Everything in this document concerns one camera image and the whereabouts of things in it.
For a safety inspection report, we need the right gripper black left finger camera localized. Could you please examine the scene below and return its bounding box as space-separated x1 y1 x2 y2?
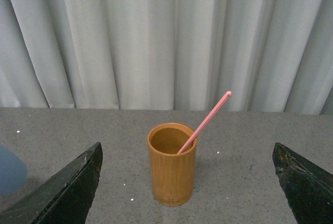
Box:
1 142 103 223

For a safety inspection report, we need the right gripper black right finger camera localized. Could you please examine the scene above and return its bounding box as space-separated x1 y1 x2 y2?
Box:
272 143 332 223

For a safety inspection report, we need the pink chopstick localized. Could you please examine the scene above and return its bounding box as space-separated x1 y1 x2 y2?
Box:
177 91 232 154

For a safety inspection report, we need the light blue plastic cup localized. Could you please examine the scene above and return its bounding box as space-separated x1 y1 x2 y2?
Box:
1 145 27 196

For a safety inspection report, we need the bamboo chopstick holder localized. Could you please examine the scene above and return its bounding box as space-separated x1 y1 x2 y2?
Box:
147 122 198 207

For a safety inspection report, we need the white pleated curtain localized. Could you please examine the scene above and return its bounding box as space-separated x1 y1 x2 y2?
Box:
1 0 332 115

